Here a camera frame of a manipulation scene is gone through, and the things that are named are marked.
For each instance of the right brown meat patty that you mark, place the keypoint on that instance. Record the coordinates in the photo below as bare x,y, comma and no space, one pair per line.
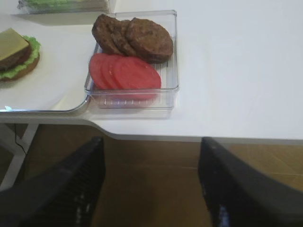
151,41

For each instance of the green lettuce in container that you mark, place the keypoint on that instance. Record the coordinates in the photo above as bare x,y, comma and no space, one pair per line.
47,3

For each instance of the middle brown meat patty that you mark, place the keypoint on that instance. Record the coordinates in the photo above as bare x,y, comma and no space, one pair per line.
119,29

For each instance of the clear lettuce and cheese container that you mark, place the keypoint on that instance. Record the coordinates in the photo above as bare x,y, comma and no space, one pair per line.
106,6

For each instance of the yellow cheese slice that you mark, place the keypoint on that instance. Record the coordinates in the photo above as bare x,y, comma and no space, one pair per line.
11,43

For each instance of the middle red tomato slice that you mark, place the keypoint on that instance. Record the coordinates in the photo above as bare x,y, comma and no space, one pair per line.
108,71

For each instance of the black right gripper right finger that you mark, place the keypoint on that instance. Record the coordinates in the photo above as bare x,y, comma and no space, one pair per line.
237,195

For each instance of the bottom burger bun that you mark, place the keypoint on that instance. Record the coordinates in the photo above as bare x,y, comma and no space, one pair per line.
25,71

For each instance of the left brown meat patty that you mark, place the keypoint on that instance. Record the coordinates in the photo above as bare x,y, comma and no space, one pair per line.
102,34

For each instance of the cream serving tray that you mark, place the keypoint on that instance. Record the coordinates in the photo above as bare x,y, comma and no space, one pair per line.
47,94

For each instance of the right red tomato slice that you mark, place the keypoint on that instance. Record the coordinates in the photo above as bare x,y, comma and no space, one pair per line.
133,73

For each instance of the white parchment paper sheet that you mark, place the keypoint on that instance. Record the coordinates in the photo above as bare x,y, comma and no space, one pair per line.
59,78

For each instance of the clear patty and tomato container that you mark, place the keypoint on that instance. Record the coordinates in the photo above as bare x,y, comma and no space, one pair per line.
162,98

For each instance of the left red tomato slice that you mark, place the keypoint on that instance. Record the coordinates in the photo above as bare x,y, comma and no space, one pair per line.
95,70

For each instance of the red tomato slice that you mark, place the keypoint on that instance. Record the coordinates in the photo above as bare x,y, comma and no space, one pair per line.
133,73
108,71
95,70

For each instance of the brown meat patty on burger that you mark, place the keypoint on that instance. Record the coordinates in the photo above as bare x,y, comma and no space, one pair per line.
16,59

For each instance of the white table leg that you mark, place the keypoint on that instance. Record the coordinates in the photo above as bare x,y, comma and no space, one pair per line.
19,147

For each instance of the green lettuce leaf on burger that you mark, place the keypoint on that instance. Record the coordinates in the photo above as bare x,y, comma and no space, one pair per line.
35,45

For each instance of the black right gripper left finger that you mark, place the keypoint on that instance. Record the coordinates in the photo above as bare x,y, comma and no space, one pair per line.
64,195

